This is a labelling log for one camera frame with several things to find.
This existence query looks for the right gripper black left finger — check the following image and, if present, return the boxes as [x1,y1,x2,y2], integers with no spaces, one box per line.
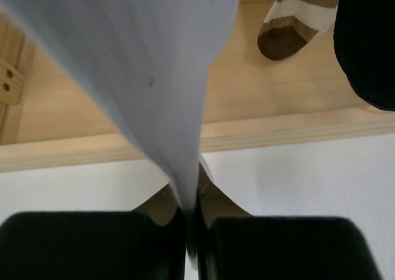
[1,187,186,279]

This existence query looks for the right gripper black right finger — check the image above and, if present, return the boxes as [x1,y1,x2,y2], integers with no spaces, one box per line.
[196,169,381,279]

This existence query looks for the white striped sock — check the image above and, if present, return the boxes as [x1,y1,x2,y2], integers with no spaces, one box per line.
[1,0,239,264]

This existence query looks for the brown striped sock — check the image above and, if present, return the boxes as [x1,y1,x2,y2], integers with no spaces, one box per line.
[257,0,339,61]

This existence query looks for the black sock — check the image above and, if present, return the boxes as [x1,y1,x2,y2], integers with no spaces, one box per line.
[333,0,394,111]

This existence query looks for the wooden clothes rack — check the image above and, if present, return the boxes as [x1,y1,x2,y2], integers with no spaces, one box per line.
[1,0,394,172]

